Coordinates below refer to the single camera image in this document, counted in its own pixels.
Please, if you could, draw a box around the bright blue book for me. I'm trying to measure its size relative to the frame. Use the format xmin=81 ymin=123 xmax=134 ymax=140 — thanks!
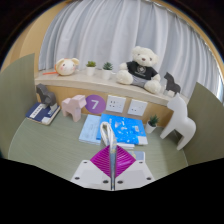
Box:
xmin=96 ymin=113 xmax=149 ymax=146

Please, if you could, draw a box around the pink horse figurine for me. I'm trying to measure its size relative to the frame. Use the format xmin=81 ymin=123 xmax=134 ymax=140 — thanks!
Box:
xmin=60 ymin=94 xmax=88 ymax=123

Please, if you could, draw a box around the light blue booklet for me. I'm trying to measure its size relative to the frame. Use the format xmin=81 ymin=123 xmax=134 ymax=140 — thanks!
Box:
xmin=78 ymin=114 xmax=102 ymax=146

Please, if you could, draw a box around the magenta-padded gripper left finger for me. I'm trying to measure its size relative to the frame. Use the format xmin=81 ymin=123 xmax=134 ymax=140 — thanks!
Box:
xmin=70 ymin=145 xmax=113 ymax=192

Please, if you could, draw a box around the blue towel with yellow print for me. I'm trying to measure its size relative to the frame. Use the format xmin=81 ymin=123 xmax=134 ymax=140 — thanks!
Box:
xmin=99 ymin=121 xmax=147 ymax=192

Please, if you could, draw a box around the small black horse figurine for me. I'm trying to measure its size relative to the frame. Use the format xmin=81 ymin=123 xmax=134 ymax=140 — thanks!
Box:
xmin=162 ymin=71 xmax=182 ymax=98

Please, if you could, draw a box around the beige window sill ledge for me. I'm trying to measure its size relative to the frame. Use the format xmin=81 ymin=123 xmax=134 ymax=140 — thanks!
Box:
xmin=34 ymin=68 xmax=189 ymax=107

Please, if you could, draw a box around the purple round number sign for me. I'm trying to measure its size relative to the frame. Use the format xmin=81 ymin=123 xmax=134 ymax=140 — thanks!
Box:
xmin=85 ymin=94 xmax=107 ymax=116

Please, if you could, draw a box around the navy blue book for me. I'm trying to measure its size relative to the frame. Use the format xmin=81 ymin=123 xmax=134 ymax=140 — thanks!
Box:
xmin=25 ymin=101 xmax=62 ymax=126

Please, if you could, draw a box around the white wall socket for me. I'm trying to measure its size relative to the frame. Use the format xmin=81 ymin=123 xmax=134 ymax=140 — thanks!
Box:
xmin=127 ymin=98 xmax=149 ymax=117
xmin=105 ymin=94 xmax=127 ymax=114

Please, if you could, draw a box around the green partition panel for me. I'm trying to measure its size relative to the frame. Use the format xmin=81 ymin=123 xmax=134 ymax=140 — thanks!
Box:
xmin=0 ymin=53 xmax=37 ymax=159
xmin=182 ymin=82 xmax=224 ymax=166

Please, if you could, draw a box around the grey horse figurine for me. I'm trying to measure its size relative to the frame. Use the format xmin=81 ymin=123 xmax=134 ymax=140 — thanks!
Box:
xmin=35 ymin=83 xmax=58 ymax=114

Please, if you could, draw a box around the white pleated curtain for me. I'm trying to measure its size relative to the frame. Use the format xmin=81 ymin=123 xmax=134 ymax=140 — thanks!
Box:
xmin=38 ymin=0 xmax=224 ymax=101

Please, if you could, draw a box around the white teddy bear, dark shirt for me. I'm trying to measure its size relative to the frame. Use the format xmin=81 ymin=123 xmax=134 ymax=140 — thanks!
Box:
xmin=115 ymin=45 xmax=162 ymax=95

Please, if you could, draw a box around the large white horse figurine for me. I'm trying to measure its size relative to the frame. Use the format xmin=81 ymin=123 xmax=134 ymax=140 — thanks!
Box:
xmin=159 ymin=93 xmax=197 ymax=151

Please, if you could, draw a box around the round cream plush toy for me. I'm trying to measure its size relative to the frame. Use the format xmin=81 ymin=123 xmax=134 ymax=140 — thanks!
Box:
xmin=54 ymin=57 xmax=81 ymax=77

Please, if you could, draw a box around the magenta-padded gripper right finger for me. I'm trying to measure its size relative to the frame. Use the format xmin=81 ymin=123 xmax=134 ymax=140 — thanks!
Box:
xmin=114 ymin=145 xmax=155 ymax=191

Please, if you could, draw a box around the small potted plant, white pot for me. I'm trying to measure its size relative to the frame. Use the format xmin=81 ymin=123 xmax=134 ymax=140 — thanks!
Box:
xmin=101 ymin=61 xmax=114 ymax=81
xmin=145 ymin=114 xmax=160 ymax=135
xmin=85 ymin=60 xmax=97 ymax=77

